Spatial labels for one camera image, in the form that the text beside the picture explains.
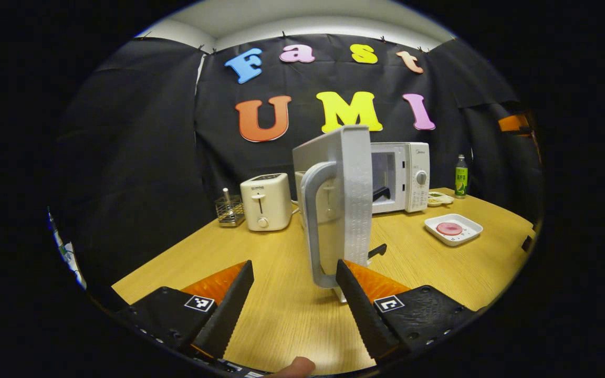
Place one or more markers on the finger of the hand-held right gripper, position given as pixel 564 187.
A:
pixel 513 124

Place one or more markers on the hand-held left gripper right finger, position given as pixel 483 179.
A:
pixel 365 315

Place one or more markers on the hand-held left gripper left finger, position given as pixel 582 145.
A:
pixel 226 320

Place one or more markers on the white square plate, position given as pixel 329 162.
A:
pixel 469 224

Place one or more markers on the pink ham slice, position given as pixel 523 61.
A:
pixel 449 229

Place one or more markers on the white microwave oven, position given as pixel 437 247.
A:
pixel 355 184

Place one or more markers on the green drink bottle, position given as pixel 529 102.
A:
pixel 461 181

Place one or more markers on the small white bean dish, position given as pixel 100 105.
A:
pixel 439 198

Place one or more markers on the white toaster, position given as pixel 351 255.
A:
pixel 268 202

